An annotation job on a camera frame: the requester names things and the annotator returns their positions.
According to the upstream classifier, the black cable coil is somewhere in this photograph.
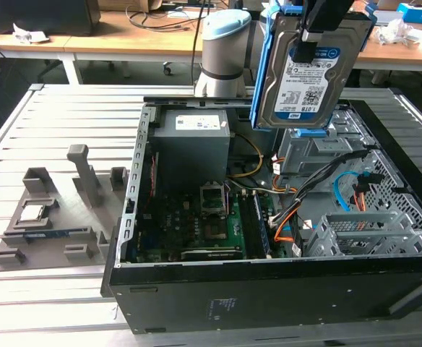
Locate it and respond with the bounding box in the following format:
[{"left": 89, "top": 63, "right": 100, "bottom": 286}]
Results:
[{"left": 126, "top": 3, "right": 204, "bottom": 32}]

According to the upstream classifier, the black graphics card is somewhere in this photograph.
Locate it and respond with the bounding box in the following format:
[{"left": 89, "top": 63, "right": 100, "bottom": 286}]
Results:
[{"left": 180, "top": 247, "right": 244, "bottom": 261}]

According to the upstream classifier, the orange power wire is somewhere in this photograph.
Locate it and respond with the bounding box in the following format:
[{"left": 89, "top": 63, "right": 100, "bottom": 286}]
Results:
[{"left": 274, "top": 182, "right": 368, "bottom": 243}]

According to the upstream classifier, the metal socket cover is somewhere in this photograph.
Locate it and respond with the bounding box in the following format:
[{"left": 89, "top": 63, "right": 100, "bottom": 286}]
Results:
[{"left": 199, "top": 180, "right": 230, "bottom": 218}]

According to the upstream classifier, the grey power supply unit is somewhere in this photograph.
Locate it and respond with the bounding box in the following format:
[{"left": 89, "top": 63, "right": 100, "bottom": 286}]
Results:
[{"left": 149, "top": 109, "right": 231, "bottom": 189}]

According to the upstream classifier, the grey optical drive cage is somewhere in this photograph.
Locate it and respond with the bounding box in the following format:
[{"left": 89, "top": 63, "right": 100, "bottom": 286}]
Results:
[{"left": 274, "top": 126, "right": 355, "bottom": 178}]

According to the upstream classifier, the clear plastic bag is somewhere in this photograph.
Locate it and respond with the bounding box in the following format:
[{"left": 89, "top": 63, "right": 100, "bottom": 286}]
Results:
[{"left": 372, "top": 17, "right": 422, "bottom": 55}]

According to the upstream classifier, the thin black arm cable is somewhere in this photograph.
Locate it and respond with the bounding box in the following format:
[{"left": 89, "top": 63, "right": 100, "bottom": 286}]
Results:
[{"left": 191, "top": 0, "right": 212, "bottom": 86}]

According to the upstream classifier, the grey metal disk bay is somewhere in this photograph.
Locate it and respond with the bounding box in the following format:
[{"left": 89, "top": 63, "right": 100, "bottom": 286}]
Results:
[{"left": 303, "top": 211, "right": 422, "bottom": 257}]

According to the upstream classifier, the green motherboard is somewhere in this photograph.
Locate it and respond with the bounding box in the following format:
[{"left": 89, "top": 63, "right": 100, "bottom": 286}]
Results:
[{"left": 134, "top": 180, "right": 280, "bottom": 261}]

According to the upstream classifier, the crumpled white paper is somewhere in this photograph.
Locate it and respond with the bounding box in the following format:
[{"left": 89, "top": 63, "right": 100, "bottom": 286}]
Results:
[{"left": 12, "top": 23, "right": 49, "bottom": 44}]

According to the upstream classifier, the installed blue RAM stick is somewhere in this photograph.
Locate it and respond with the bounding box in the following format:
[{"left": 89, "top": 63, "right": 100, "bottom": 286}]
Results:
[{"left": 253, "top": 193, "right": 272, "bottom": 256}]

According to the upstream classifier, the silver CPU chip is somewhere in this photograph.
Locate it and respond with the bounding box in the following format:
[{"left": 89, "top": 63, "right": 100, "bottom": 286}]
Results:
[{"left": 20, "top": 205, "right": 46, "bottom": 222}]

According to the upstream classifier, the large black monitor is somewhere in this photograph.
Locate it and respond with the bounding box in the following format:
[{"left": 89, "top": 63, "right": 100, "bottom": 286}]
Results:
[{"left": 0, "top": 0, "right": 102, "bottom": 37}]

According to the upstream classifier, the black open PC case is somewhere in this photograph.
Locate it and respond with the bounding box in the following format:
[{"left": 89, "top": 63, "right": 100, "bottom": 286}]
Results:
[{"left": 100, "top": 86, "right": 422, "bottom": 335}]

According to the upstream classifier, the yellow wire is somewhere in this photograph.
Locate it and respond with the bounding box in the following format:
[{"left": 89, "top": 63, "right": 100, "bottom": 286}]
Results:
[{"left": 228, "top": 133, "right": 264, "bottom": 179}]

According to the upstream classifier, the grey parts rack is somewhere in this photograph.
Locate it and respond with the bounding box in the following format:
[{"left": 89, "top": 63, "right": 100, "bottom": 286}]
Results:
[{"left": 0, "top": 143, "right": 129, "bottom": 273}]

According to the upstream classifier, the flat silver grey box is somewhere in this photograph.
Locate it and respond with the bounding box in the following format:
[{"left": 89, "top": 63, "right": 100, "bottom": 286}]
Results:
[{"left": 371, "top": 9, "right": 400, "bottom": 27}]

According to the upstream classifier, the wooden desk white frame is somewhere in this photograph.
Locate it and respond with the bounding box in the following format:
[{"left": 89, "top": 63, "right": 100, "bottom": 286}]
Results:
[
  {"left": 62, "top": 9, "right": 422, "bottom": 86},
  {"left": 0, "top": 9, "right": 77, "bottom": 86}
]

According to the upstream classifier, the black cable bundle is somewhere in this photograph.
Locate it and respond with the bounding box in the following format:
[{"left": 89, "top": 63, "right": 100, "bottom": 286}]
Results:
[{"left": 268, "top": 147, "right": 373, "bottom": 228}]

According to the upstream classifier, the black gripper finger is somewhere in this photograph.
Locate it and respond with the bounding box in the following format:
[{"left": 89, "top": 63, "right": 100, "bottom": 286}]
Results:
[{"left": 292, "top": 0, "right": 355, "bottom": 63}]

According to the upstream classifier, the hard disk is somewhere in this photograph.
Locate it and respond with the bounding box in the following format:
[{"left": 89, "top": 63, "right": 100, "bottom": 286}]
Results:
[{"left": 249, "top": 0, "right": 374, "bottom": 131}]

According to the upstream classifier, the blue data wire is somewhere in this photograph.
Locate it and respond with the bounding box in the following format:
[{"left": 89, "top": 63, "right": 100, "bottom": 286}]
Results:
[{"left": 332, "top": 171, "right": 360, "bottom": 213}]

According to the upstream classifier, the CPU socket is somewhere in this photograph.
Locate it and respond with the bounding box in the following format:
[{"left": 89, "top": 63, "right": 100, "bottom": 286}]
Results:
[{"left": 202, "top": 220, "right": 229, "bottom": 242}]

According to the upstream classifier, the blue cardboard box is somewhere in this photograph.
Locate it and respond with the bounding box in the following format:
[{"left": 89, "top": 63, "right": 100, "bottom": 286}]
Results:
[{"left": 396, "top": 2, "right": 422, "bottom": 25}]

